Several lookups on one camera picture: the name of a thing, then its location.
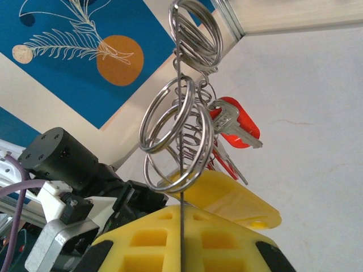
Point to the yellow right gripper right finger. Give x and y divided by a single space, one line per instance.
221 243

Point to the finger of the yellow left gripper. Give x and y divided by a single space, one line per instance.
232 204

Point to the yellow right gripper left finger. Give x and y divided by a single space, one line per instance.
147 241

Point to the silver key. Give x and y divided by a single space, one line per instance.
227 122
236 173

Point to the large silver keyring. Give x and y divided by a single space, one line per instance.
219 42
150 148
210 136

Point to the small silver keyring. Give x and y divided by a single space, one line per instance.
211 90

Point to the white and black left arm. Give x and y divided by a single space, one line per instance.
8 167

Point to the wide aluminium mounting rail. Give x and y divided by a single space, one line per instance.
17 211

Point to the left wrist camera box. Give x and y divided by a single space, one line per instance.
56 243

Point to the aluminium frame post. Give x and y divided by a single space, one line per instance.
229 17

